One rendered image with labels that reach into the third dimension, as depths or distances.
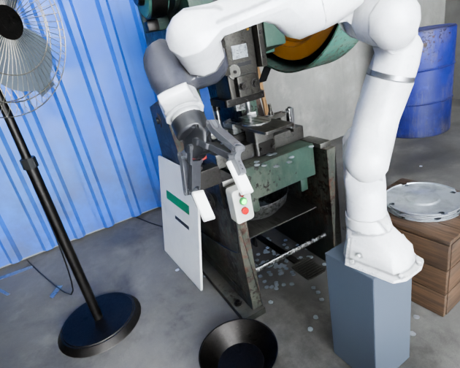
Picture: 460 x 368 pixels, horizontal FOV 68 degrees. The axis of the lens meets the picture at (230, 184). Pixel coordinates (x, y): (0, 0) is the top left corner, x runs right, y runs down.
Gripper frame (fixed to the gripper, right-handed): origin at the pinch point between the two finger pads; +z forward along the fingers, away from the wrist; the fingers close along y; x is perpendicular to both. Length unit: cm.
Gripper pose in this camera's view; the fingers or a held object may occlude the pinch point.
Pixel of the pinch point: (225, 202)
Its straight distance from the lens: 68.6
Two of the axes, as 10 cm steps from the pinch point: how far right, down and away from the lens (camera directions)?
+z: 4.1, 8.8, -2.3
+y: -5.6, 4.4, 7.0
